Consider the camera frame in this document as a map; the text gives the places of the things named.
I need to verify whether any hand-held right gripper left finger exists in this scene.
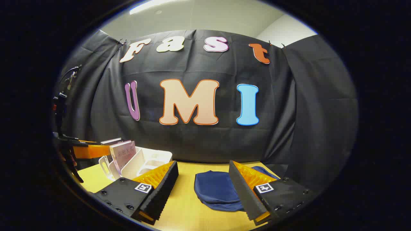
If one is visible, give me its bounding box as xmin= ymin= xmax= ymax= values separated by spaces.
xmin=93 ymin=160 xmax=179 ymax=225

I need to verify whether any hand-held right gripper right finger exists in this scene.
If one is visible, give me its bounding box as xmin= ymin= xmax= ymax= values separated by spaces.
xmin=229 ymin=160 xmax=317 ymax=226

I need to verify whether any blue schoolbag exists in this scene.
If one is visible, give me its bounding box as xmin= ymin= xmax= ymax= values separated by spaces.
xmin=194 ymin=166 xmax=280 ymax=212

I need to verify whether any pink cover book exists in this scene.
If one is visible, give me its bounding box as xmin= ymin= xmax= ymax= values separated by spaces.
xmin=109 ymin=141 xmax=137 ymax=176

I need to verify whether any white plastic bookshelf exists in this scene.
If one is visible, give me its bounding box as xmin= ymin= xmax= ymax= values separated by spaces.
xmin=98 ymin=145 xmax=173 ymax=182

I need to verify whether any black backdrop cloth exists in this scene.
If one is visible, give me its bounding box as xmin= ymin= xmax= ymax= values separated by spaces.
xmin=53 ymin=29 xmax=358 ymax=193

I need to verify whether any black cable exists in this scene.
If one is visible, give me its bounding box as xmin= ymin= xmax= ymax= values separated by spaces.
xmin=59 ymin=64 xmax=83 ymax=94

